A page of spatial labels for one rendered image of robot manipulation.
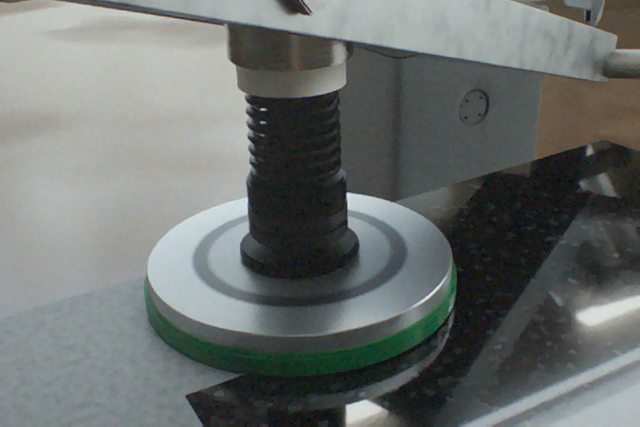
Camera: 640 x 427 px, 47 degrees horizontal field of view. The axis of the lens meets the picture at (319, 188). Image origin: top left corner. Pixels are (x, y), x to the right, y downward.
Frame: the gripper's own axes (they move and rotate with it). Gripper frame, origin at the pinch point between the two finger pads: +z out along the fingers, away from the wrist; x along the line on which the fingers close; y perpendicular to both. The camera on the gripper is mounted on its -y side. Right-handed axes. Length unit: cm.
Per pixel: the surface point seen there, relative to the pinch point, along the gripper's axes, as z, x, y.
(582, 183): 1, 59, 11
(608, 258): 1, 73, 11
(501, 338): 0, 85, 20
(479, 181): 1, 59, 20
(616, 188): 2, 60, 8
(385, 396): -1, 91, 27
